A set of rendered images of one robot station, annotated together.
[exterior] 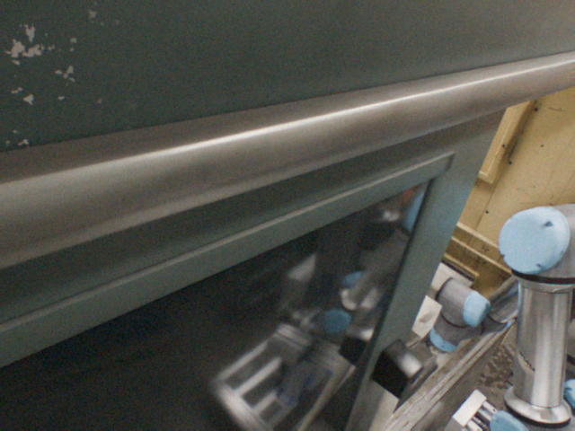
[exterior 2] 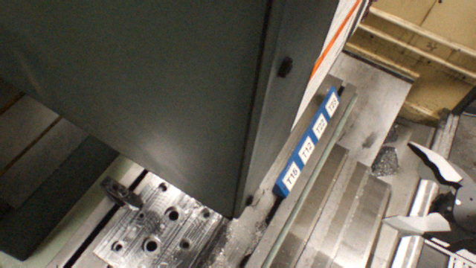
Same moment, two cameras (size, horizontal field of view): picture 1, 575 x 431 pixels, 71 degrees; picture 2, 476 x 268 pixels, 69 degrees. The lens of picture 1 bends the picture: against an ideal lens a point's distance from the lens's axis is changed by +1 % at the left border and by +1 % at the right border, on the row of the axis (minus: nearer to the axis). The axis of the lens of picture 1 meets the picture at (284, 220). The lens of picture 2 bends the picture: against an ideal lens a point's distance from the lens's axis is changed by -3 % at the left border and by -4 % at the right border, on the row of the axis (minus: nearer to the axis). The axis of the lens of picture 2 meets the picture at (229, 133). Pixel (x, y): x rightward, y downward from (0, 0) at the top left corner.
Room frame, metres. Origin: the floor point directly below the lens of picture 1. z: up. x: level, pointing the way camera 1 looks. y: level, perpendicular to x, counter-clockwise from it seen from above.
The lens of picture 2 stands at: (0.80, 0.07, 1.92)
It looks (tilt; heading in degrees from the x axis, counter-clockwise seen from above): 57 degrees down; 340
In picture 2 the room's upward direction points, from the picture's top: 6 degrees clockwise
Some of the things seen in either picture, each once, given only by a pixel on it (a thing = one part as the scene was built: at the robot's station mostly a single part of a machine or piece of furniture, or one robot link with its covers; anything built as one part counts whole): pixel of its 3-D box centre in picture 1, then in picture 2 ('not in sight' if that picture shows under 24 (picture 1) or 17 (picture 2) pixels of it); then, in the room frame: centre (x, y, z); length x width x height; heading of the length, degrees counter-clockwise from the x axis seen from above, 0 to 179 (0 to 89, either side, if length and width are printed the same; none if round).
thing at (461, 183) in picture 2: not in sight; (456, 184); (0.91, -0.34, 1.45); 0.09 x 0.05 x 0.02; 9
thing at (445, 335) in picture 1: (454, 327); not in sight; (0.75, -0.48, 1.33); 0.11 x 0.08 x 0.11; 113
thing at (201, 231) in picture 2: not in sight; (163, 231); (1.10, 0.12, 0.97); 0.29 x 0.23 x 0.05; 134
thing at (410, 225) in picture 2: not in sight; (409, 229); (0.87, -0.25, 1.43); 0.09 x 0.03 x 0.06; 81
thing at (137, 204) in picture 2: not in sight; (123, 196); (1.23, 0.21, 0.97); 0.13 x 0.03 x 0.15; 44
